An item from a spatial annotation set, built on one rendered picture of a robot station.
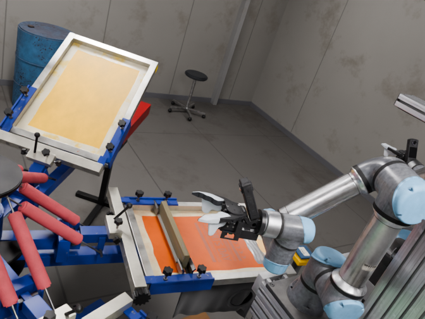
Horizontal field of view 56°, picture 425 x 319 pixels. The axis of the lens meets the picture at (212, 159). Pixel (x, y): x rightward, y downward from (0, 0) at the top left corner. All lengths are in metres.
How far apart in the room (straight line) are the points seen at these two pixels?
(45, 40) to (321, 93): 3.88
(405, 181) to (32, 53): 4.24
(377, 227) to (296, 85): 5.59
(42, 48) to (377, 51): 4.12
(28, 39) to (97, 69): 2.32
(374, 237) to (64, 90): 1.88
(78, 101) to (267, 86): 5.14
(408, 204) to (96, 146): 1.62
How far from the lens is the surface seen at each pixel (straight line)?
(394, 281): 1.53
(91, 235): 1.88
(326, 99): 6.31
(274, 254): 1.20
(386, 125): 5.70
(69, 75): 2.59
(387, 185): 1.21
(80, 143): 2.30
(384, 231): 1.25
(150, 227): 2.12
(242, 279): 1.99
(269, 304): 1.68
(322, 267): 1.46
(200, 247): 2.10
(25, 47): 4.91
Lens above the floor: 2.26
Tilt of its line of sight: 26 degrees down
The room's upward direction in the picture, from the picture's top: 19 degrees clockwise
